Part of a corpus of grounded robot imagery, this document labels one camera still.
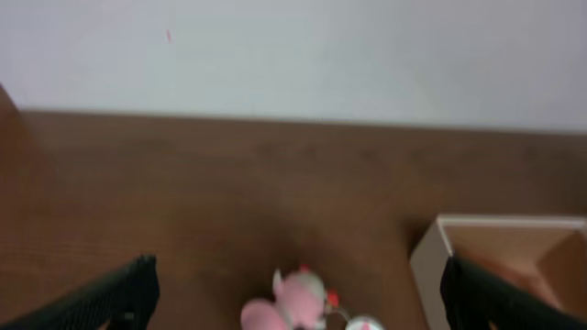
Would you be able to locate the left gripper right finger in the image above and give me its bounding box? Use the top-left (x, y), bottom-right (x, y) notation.
top-left (440, 257), bottom-right (586, 330)

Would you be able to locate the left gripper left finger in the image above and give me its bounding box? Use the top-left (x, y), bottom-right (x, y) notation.
top-left (1, 255), bottom-right (160, 330)

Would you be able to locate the small round paper fan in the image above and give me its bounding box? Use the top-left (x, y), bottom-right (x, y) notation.
top-left (337, 308), bottom-right (385, 330)

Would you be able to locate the pink white figurine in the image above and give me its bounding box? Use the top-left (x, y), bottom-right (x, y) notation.
top-left (240, 266), bottom-right (339, 330)

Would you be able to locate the white cardboard box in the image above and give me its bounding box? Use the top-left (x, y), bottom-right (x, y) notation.
top-left (410, 214), bottom-right (586, 330)

